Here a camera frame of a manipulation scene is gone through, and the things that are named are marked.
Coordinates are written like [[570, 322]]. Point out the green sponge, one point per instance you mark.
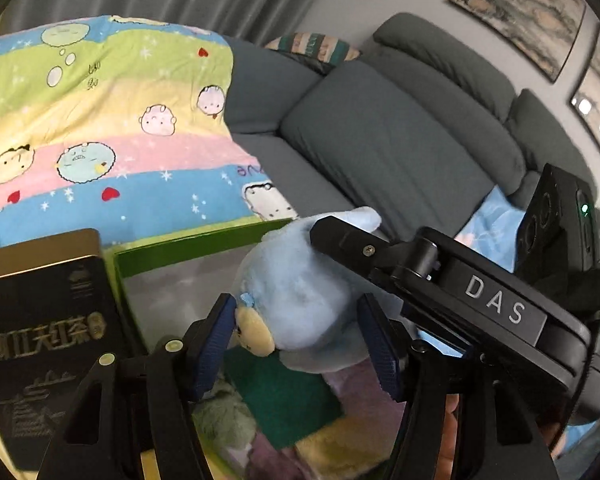
[[285, 400]]

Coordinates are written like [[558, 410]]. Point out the light blue printed cloth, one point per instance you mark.
[[495, 225]]

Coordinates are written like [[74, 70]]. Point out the black and gold tea box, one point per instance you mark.
[[45, 330]]

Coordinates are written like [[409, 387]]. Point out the striped throw pillow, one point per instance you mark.
[[320, 49]]

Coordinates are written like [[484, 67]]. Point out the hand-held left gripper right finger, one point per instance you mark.
[[381, 352]]

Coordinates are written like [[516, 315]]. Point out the green cardboard box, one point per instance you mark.
[[180, 255]]

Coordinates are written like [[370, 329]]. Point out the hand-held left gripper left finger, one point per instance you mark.
[[214, 347]]

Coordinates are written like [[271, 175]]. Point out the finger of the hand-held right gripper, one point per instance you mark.
[[355, 240]]

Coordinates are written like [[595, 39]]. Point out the grey sofa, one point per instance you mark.
[[380, 130]]

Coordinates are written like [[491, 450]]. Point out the grey green plush toy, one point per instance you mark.
[[225, 415]]

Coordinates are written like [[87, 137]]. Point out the light blue plush toy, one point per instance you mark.
[[300, 290]]

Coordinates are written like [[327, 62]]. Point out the cream fluffy cloth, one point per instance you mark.
[[340, 452]]

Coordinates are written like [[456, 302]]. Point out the pastel striped printed blanket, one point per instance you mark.
[[105, 120]]

